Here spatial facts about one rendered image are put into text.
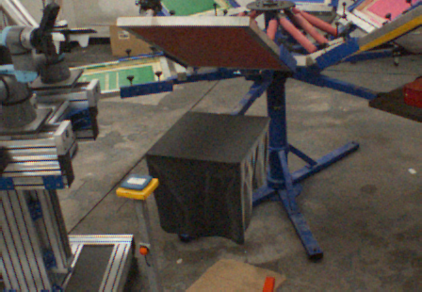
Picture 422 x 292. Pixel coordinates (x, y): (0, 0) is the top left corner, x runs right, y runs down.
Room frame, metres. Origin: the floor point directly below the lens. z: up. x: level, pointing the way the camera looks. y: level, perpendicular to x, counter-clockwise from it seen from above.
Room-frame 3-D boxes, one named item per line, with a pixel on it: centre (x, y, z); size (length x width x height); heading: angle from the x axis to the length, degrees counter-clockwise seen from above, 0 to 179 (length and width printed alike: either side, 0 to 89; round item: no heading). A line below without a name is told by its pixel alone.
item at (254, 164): (2.38, -0.20, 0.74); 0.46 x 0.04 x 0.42; 156
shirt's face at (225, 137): (2.46, -0.01, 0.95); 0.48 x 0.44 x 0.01; 156
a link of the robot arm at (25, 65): (1.88, 0.59, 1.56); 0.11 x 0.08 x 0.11; 148
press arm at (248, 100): (2.91, -0.21, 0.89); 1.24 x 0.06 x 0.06; 156
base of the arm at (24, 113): (2.12, 0.75, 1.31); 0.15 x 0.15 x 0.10
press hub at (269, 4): (3.48, -0.46, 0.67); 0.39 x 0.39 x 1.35
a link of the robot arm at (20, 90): (2.11, 0.76, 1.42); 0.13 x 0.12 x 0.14; 148
